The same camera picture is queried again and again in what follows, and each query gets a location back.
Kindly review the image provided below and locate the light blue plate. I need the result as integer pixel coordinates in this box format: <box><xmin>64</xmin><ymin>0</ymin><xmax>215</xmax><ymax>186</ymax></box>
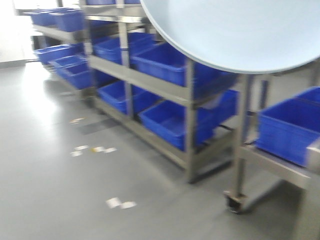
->
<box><xmin>141</xmin><ymin>0</ymin><xmax>320</xmax><ymax>74</ymax></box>

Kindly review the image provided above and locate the blue bin lower front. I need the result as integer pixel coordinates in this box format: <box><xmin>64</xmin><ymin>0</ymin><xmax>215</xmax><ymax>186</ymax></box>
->
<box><xmin>138</xmin><ymin>89</ymin><xmax>239</xmax><ymax>151</ymax></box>

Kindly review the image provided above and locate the steel shelving rack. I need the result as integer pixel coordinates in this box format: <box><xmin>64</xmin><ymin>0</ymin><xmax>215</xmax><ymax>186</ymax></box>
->
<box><xmin>14</xmin><ymin>0</ymin><xmax>88</xmax><ymax>96</ymax></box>
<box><xmin>79</xmin><ymin>0</ymin><xmax>237</xmax><ymax>183</ymax></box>

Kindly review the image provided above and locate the blue bin lower rear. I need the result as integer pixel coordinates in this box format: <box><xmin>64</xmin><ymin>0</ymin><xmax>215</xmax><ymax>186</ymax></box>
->
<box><xmin>97</xmin><ymin>80</ymin><xmax>161</xmax><ymax>114</ymax></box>

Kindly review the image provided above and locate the blue bin middle front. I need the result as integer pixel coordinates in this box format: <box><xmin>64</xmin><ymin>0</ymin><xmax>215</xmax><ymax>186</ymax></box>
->
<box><xmin>132</xmin><ymin>43</ymin><xmax>237</xmax><ymax>99</ymax></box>

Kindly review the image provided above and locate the blue bin middle rear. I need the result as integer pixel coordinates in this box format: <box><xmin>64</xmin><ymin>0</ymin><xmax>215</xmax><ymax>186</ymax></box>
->
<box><xmin>93</xmin><ymin>32</ymin><xmax>156</xmax><ymax>65</ymax></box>

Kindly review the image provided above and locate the steel wheeled cart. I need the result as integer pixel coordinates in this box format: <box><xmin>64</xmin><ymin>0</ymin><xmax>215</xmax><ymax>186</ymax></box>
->
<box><xmin>227</xmin><ymin>74</ymin><xmax>320</xmax><ymax>240</ymax></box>

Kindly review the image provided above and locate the blue bin far lower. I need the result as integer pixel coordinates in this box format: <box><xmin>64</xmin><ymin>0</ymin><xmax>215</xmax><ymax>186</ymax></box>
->
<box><xmin>33</xmin><ymin>43</ymin><xmax>118</xmax><ymax>90</ymax></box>

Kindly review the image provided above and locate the black caster wheel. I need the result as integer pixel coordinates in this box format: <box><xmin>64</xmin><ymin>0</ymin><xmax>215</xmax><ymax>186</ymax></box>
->
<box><xmin>223</xmin><ymin>190</ymin><xmax>247</xmax><ymax>214</ymax></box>

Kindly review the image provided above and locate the far steel shelving rack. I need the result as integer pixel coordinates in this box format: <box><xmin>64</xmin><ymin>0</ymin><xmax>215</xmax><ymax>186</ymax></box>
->
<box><xmin>14</xmin><ymin>0</ymin><xmax>88</xmax><ymax>96</ymax></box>

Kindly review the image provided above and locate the blue bin on cart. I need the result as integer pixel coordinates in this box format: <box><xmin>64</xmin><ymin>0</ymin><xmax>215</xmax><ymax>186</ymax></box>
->
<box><xmin>255</xmin><ymin>86</ymin><xmax>320</xmax><ymax>167</ymax></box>

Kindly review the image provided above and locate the blue bin far top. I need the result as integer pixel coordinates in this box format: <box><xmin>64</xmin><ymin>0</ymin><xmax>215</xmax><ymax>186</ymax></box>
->
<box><xmin>26</xmin><ymin>7</ymin><xmax>85</xmax><ymax>33</ymax></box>

